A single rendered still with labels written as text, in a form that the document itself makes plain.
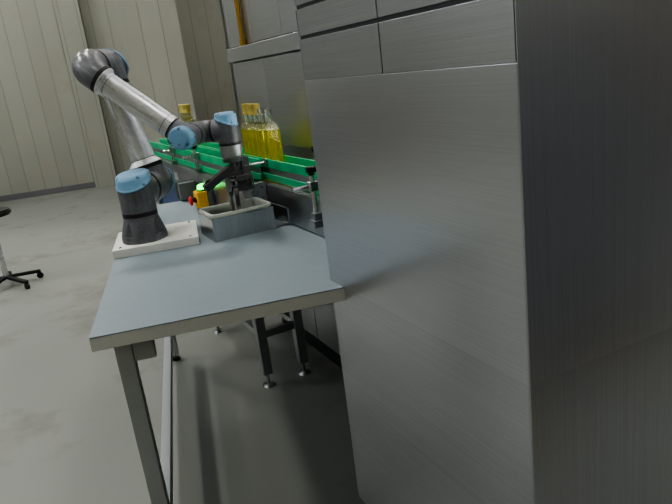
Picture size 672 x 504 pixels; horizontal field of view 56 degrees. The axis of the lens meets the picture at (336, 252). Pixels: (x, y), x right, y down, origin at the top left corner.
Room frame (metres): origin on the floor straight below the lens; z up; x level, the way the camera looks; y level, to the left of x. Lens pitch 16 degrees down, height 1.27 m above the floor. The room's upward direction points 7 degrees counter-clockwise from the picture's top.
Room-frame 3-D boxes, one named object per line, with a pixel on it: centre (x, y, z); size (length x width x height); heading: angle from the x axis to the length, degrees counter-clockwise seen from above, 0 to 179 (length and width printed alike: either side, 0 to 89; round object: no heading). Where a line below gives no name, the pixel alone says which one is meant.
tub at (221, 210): (2.18, 0.33, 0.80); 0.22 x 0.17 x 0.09; 115
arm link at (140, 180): (2.13, 0.64, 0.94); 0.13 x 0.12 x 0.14; 168
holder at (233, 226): (2.19, 0.31, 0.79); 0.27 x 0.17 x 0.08; 115
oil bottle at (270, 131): (2.40, 0.19, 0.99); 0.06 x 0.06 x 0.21; 26
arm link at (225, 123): (2.19, 0.32, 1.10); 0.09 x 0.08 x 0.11; 78
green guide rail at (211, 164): (3.14, 0.68, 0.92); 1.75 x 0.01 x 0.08; 25
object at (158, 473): (2.12, 0.66, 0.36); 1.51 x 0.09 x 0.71; 12
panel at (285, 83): (2.31, -0.01, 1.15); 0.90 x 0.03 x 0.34; 25
